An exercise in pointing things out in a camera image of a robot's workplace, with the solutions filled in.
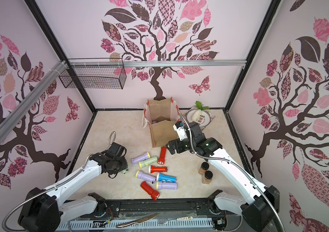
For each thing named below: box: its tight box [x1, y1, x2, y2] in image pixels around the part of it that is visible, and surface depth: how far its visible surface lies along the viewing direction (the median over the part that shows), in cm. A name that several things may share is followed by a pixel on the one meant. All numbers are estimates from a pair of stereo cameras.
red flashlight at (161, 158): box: [157, 146, 167, 165], surface depth 92 cm
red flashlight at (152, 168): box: [148, 165, 168, 174], surface depth 86 cm
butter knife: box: [115, 214, 159, 229], surface depth 71 cm
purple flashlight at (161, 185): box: [156, 181, 179, 190], surface depth 81 cm
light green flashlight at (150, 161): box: [138, 155, 159, 169], surface depth 90 cm
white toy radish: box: [191, 100, 210, 122], surface depth 120 cm
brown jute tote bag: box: [141, 96, 181, 148], surface depth 98 cm
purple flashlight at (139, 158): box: [131, 151, 151, 165], surface depth 92 cm
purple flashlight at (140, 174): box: [134, 170, 157, 184], surface depth 83 cm
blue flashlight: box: [156, 172, 178, 183], surface depth 83 cm
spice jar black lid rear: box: [198, 161, 210, 176], surface depth 81 cm
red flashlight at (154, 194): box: [140, 180, 161, 201], surface depth 79 cm
